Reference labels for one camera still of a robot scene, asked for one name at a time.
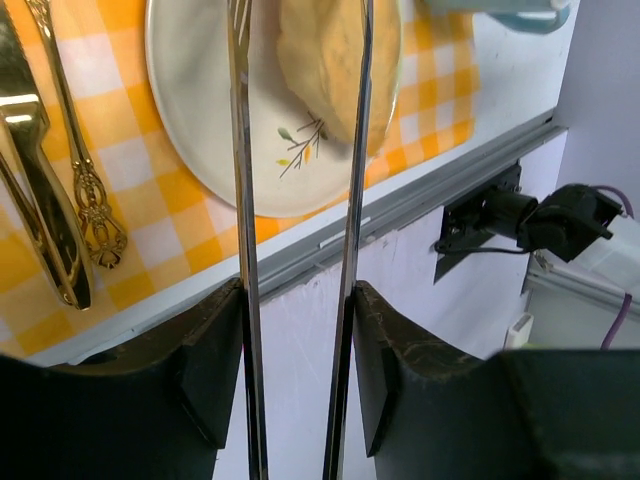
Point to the gold knife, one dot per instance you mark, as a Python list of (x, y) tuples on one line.
[(43, 205)]

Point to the white green round plate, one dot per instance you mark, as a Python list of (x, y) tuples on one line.
[(298, 166)]

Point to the long pale bread loaf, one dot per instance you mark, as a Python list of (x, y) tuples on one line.
[(320, 49)]

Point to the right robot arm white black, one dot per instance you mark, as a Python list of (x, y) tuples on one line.
[(590, 226)]

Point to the yellow checkered placemat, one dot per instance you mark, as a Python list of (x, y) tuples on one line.
[(175, 227)]

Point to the aluminium table front rail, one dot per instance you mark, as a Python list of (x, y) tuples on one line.
[(303, 258)]

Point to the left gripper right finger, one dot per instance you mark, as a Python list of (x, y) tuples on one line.
[(432, 411)]

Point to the gold spoon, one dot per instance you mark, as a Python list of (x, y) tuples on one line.
[(105, 238)]

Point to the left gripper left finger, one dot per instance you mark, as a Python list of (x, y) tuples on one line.
[(155, 407)]

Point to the white blue mug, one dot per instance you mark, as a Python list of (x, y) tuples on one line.
[(538, 17)]

